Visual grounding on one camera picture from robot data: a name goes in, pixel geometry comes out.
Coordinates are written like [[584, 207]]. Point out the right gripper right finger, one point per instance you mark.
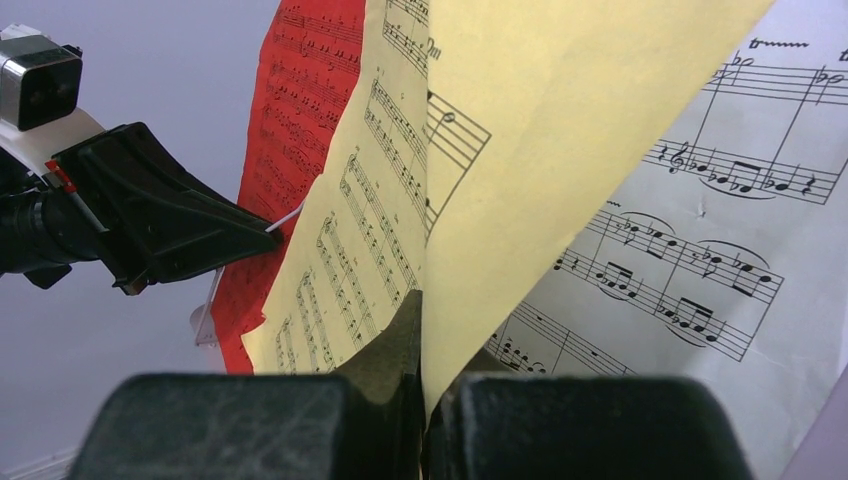
[[495, 423]]

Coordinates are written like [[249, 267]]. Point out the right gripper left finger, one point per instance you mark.
[[363, 420]]

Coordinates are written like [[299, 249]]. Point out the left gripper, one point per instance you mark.
[[121, 198]]

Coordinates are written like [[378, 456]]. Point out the white sheet music page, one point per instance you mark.
[[723, 257]]

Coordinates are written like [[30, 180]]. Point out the yellow sheet music page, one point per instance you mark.
[[479, 140]]

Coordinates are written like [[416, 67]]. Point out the pink music stand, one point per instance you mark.
[[231, 308]]

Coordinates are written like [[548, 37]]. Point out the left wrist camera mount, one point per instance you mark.
[[40, 86]]

